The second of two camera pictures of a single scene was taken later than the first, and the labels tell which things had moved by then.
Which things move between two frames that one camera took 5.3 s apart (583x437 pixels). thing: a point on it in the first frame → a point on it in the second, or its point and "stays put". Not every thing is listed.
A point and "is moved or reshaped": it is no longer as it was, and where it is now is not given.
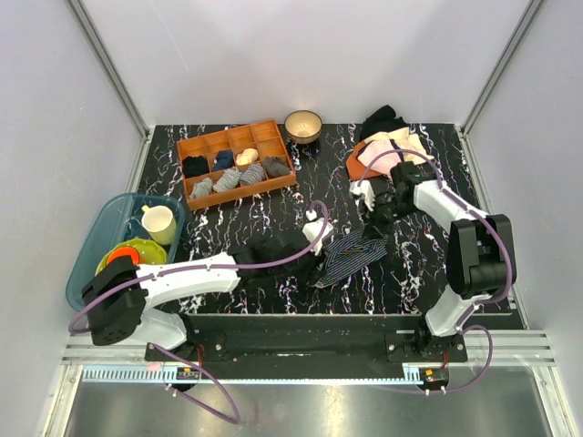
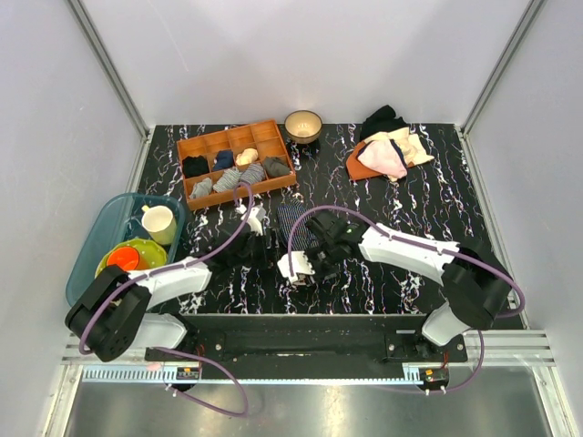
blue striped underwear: [349, 252] is moved or reshaped
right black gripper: [377, 230] → [322, 275]
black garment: [382, 120] stays put
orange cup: [126, 250] stays put
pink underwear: [384, 163] stays put
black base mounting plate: [312, 340] stays put
